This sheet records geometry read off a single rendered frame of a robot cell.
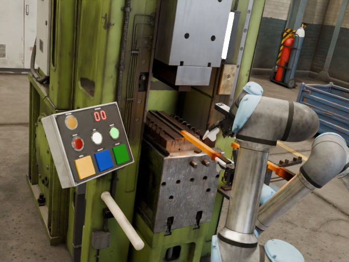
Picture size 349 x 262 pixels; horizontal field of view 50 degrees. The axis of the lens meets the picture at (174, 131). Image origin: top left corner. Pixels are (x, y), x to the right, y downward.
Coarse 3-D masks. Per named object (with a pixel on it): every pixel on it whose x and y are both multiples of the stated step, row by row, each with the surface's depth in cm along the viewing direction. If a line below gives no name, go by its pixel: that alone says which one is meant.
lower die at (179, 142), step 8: (152, 112) 223; (160, 112) 228; (152, 120) 213; (160, 120) 214; (176, 120) 218; (168, 128) 204; (184, 128) 207; (152, 136) 203; (160, 136) 195; (168, 136) 196; (176, 136) 194; (184, 136) 194; (160, 144) 195; (168, 144) 191; (176, 144) 193; (184, 144) 196; (192, 144) 199
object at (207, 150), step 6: (186, 132) 197; (186, 138) 194; (192, 138) 190; (198, 144) 184; (204, 144) 184; (204, 150) 180; (210, 150) 178; (216, 156) 174; (222, 156) 171; (228, 162) 166
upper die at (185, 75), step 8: (160, 64) 191; (152, 72) 199; (160, 72) 191; (168, 72) 184; (176, 72) 178; (184, 72) 180; (192, 72) 182; (200, 72) 184; (208, 72) 186; (168, 80) 185; (176, 80) 179; (184, 80) 181; (192, 80) 183; (200, 80) 186; (208, 80) 188
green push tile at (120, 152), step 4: (124, 144) 162; (112, 148) 157; (116, 148) 158; (120, 148) 160; (124, 148) 162; (116, 152) 158; (120, 152) 159; (124, 152) 161; (116, 156) 157; (120, 156) 159; (124, 156) 161; (128, 156) 162; (116, 160) 157; (120, 160) 158; (124, 160) 160; (128, 160) 162; (116, 164) 157
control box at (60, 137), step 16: (64, 112) 142; (80, 112) 148; (112, 112) 161; (48, 128) 141; (64, 128) 141; (80, 128) 146; (96, 128) 153; (64, 144) 139; (96, 144) 151; (112, 144) 158; (128, 144) 165; (64, 160) 139; (112, 160) 156; (64, 176) 141; (96, 176) 148
